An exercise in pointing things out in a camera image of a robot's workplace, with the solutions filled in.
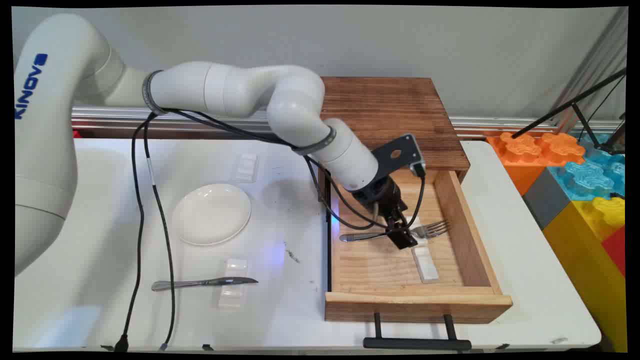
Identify aluminium rail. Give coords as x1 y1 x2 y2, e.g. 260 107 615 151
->
71 106 621 139

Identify black cable with black plug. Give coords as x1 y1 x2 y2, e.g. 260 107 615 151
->
114 107 427 352

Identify black drawer handle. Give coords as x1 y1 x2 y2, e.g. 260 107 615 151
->
363 312 473 351

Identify red foam block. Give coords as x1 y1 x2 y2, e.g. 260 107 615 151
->
601 226 627 278

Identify silver fork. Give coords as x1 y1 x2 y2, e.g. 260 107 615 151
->
339 220 451 243

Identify clear cutlery rest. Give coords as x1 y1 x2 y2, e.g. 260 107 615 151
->
235 152 259 184
218 258 249 309

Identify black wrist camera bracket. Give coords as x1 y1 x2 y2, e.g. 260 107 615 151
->
371 133 427 179

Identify silver table knife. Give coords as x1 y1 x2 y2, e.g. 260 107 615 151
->
151 276 259 292

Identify white round plate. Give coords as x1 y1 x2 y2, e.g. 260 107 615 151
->
172 183 252 247

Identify dark wooden drawer cabinet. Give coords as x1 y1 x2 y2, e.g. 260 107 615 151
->
318 76 471 202

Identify blue foam block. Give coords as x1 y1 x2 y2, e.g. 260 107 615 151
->
547 132 627 202

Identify light wooden drawer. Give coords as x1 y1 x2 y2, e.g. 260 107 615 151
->
325 169 514 324

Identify white cutlery rest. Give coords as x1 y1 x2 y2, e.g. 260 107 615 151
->
404 216 440 284

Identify black tripod stand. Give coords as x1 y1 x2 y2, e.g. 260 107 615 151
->
511 67 627 157

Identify grey foam block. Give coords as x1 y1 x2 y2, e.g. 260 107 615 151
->
522 170 572 231

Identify grey velcro strap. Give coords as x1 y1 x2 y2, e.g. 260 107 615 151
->
141 70 168 117
291 126 336 156

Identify orange foam block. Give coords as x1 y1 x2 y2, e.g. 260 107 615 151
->
487 132 586 196

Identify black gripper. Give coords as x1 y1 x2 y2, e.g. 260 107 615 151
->
350 172 419 250

